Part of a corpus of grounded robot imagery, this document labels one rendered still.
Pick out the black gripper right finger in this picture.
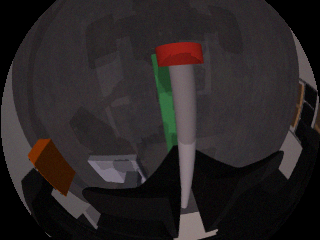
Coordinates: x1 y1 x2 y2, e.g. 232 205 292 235
192 149 284 232

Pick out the grey pin with red cap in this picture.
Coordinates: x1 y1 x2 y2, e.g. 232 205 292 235
155 41 204 208

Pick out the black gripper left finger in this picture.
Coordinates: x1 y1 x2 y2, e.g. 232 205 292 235
81 145 181 239

